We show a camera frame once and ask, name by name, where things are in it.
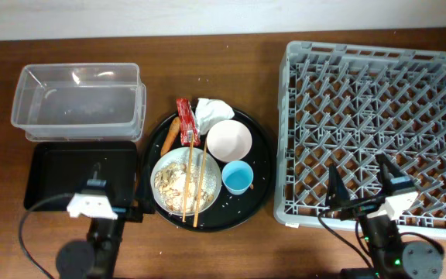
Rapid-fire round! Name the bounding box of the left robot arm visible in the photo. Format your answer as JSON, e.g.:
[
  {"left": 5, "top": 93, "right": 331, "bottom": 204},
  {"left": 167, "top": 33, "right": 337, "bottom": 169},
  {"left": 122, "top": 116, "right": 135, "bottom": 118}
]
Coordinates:
[{"left": 56, "top": 163, "right": 156, "bottom": 278}]

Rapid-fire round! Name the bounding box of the grey dishwasher rack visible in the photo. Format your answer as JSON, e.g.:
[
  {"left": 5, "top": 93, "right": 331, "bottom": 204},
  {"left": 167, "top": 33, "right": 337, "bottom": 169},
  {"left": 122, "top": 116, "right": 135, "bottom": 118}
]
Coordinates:
[{"left": 274, "top": 41, "right": 446, "bottom": 239}]

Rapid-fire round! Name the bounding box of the white plate with food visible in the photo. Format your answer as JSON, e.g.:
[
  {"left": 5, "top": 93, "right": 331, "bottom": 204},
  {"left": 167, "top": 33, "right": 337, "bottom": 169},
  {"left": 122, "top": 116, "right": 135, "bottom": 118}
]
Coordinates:
[{"left": 150, "top": 147, "right": 221, "bottom": 216}]

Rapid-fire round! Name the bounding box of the clear plastic bin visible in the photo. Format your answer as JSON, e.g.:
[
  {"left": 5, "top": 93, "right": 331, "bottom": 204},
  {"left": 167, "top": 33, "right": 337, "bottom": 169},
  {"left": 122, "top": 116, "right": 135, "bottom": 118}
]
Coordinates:
[{"left": 10, "top": 63, "right": 146, "bottom": 142}]

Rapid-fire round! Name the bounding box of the crumpled white napkin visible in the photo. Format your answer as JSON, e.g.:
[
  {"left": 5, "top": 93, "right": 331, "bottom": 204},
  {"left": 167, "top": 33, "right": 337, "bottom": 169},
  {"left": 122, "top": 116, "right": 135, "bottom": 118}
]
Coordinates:
[{"left": 195, "top": 98, "right": 235, "bottom": 135}]

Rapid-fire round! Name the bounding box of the pink bowl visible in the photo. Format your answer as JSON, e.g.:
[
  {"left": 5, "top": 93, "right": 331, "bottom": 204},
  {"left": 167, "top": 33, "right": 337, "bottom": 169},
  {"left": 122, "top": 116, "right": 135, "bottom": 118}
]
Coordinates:
[{"left": 206, "top": 120, "right": 252, "bottom": 163}]

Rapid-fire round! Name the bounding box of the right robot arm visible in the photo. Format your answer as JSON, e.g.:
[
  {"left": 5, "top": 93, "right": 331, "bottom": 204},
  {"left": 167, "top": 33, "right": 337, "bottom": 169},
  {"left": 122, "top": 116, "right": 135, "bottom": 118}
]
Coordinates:
[{"left": 318, "top": 153, "right": 445, "bottom": 279}]

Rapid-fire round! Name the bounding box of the light blue cup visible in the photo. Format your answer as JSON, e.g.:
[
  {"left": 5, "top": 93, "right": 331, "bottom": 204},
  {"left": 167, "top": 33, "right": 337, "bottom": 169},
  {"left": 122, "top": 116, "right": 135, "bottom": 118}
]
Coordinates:
[{"left": 221, "top": 160, "right": 253, "bottom": 195}]

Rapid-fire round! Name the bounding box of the orange carrot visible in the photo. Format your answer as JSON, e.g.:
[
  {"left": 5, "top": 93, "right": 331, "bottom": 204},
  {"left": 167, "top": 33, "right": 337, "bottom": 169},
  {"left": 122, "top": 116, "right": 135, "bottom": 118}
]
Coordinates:
[{"left": 160, "top": 116, "right": 180, "bottom": 157}]

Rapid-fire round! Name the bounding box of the black rectangular tray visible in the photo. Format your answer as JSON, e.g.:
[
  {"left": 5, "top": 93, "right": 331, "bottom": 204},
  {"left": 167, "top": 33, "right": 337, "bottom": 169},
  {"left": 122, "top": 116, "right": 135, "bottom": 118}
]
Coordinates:
[{"left": 23, "top": 141, "right": 137, "bottom": 209}]

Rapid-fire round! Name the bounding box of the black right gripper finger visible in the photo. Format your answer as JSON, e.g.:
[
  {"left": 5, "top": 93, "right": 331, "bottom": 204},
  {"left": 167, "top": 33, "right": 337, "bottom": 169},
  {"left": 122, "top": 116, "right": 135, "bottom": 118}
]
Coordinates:
[
  {"left": 325, "top": 164, "right": 350, "bottom": 210},
  {"left": 376, "top": 153, "right": 402, "bottom": 182}
]

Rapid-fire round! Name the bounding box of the red snack wrapper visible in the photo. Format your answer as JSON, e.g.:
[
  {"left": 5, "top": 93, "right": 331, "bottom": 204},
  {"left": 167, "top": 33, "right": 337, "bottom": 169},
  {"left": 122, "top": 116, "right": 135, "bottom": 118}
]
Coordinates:
[{"left": 177, "top": 98, "right": 201, "bottom": 146}]

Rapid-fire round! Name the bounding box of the round black tray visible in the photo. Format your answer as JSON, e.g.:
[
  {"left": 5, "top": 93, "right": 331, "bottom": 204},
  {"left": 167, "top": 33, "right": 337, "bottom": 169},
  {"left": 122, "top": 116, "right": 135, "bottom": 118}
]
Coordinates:
[{"left": 142, "top": 108, "right": 276, "bottom": 233}]

